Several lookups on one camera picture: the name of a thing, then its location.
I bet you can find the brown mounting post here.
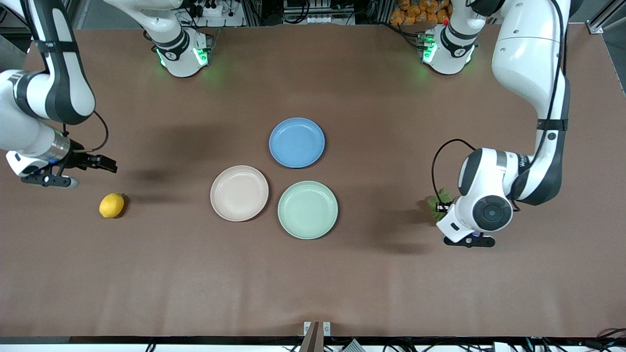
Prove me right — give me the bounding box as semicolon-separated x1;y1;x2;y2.
299;321;324;352

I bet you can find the white power strip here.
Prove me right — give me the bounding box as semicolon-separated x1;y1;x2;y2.
188;0;245;27

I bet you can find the orange plastic fruit pile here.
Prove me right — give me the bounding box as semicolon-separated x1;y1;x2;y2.
390;0;453;26

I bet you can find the green round plate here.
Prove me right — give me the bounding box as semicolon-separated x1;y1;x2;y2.
277;181;338;240

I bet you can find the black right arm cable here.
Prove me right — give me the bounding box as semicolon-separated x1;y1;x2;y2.
61;111;109;154

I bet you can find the small metal bracket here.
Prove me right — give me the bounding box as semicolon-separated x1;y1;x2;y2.
303;321;332;338

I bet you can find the beige round plate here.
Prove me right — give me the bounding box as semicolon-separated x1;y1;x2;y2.
210;165;269;222

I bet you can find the yellow lemon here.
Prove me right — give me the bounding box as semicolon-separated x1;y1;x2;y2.
99;193;125;219

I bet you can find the green lettuce leaf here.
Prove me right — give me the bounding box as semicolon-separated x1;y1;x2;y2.
427;188;453;221

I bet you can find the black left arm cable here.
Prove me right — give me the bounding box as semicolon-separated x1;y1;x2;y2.
431;0;569;197

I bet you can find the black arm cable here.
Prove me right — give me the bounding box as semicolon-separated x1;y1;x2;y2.
431;0;569;197
61;111;109;154

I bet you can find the blue round plate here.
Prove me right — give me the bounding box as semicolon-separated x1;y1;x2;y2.
268;117;326;169

